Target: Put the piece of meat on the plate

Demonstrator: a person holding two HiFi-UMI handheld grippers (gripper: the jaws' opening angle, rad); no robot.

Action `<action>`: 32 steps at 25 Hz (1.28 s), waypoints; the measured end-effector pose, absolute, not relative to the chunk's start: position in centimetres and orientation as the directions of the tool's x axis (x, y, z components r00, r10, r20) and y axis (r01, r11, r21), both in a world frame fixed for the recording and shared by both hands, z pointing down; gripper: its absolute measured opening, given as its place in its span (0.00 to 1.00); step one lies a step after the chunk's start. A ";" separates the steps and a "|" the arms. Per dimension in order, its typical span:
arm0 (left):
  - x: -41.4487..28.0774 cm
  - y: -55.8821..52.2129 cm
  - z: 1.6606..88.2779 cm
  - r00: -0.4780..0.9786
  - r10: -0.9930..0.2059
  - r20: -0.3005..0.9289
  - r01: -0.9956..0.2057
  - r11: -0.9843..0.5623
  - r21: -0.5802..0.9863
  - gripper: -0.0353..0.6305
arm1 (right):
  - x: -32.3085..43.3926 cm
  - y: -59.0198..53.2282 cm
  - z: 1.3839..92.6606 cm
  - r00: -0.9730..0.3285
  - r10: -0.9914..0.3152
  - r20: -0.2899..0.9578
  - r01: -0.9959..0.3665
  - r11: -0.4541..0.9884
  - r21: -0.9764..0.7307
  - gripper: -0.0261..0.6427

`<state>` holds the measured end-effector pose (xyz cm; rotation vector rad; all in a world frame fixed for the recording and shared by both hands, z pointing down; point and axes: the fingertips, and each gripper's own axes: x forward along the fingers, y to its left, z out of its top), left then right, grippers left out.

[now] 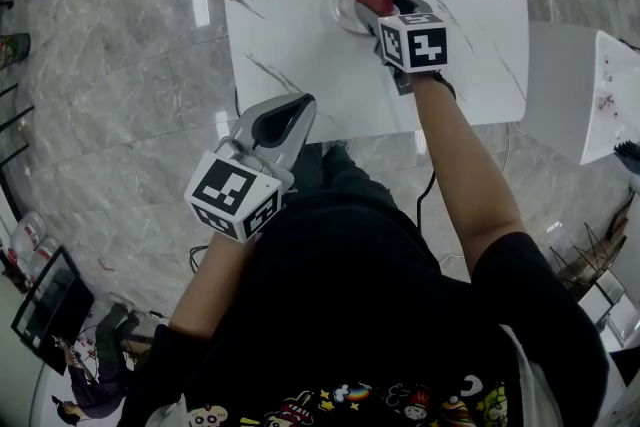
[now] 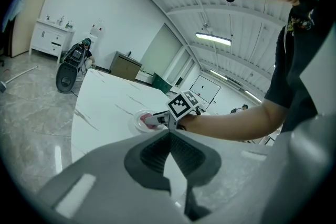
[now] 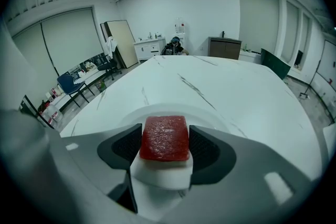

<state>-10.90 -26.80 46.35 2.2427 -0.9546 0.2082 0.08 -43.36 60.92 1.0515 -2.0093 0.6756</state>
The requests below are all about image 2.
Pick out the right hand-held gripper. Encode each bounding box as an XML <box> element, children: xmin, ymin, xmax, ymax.
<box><xmin>144</xmin><ymin>89</ymin><xmax>203</xmax><ymax>131</ymax></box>

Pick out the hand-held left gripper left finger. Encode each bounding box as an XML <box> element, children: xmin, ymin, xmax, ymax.
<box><xmin>34</xmin><ymin>130</ymin><xmax>192</xmax><ymax>224</ymax></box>

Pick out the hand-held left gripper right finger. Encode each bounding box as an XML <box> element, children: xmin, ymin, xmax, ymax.
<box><xmin>170</xmin><ymin>130</ymin><xmax>336</xmax><ymax>224</ymax></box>

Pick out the pink piece of meat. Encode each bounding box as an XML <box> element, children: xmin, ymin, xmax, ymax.
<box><xmin>140</xmin><ymin>113</ymin><xmax>157</xmax><ymax>130</ymax></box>

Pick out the white round plate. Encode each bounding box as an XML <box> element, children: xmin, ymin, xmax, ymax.
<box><xmin>127</xmin><ymin>109</ymin><xmax>169</xmax><ymax>135</ymax></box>

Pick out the person's right forearm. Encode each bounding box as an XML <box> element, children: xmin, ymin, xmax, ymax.
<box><xmin>180</xmin><ymin>98</ymin><xmax>289</xmax><ymax>143</ymax></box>

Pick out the green metal cabinet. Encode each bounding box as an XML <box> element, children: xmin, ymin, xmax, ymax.
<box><xmin>152</xmin><ymin>72</ymin><xmax>173</xmax><ymax>94</ymax></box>

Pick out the white board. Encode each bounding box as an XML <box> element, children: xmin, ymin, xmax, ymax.
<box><xmin>189</xmin><ymin>74</ymin><xmax>222</xmax><ymax>111</ymax></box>

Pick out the brown wooden cabinet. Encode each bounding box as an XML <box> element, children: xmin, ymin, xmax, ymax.
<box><xmin>108</xmin><ymin>50</ymin><xmax>143</xmax><ymax>82</ymax></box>

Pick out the frosted glass window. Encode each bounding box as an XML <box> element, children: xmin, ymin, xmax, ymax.
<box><xmin>140</xmin><ymin>23</ymin><xmax>184</xmax><ymax>80</ymax></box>

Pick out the long ceiling light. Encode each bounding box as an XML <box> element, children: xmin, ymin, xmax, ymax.
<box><xmin>243</xmin><ymin>89</ymin><xmax>264</xmax><ymax>103</ymax></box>
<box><xmin>195</xmin><ymin>31</ymin><xmax>233</xmax><ymax>47</ymax></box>
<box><xmin>208</xmin><ymin>68</ymin><xmax>227</xmax><ymax>80</ymax></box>

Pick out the black grey wheeled machine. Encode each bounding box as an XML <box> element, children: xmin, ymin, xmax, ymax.
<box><xmin>55</xmin><ymin>43</ymin><xmax>89</xmax><ymax>94</ymax></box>

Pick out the white water dispenser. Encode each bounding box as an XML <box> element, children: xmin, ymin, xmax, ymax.
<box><xmin>88</xmin><ymin>19</ymin><xmax>106</xmax><ymax>66</ymax></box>

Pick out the person's black t-shirt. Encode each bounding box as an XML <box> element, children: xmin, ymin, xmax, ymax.
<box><xmin>264</xmin><ymin>0</ymin><xmax>336</xmax><ymax>133</ymax></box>

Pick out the white pipe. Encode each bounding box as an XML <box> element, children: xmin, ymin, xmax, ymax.
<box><xmin>0</xmin><ymin>65</ymin><xmax>39</xmax><ymax>93</ymax></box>

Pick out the white sink cabinet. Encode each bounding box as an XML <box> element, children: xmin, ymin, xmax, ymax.
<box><xmin>28</xmin><ymin>14</ymin><xmax>76</xmax><ymax>64</ymax></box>

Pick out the beige door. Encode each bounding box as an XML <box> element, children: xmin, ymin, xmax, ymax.
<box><xmin>9</xmin><ymin>0</ymin><xmax>55</xmax><ymax>59</ymax></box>

